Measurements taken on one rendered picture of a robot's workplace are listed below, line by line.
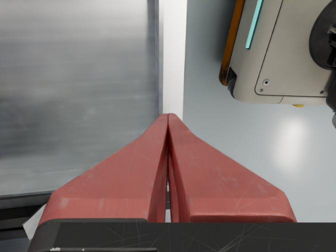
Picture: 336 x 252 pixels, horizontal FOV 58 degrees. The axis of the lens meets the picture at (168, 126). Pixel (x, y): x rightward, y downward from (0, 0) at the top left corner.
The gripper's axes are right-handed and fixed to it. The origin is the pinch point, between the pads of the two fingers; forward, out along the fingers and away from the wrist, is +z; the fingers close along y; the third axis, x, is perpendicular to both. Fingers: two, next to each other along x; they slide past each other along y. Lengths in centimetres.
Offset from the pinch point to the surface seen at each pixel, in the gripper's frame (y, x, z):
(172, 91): -0.5, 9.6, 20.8
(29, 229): 16.8, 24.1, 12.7
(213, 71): -20, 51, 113
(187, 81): -9, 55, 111
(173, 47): -0.5, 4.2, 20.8
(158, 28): 0.8, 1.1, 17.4
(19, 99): 15.9, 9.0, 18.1
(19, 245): 22.7, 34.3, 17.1
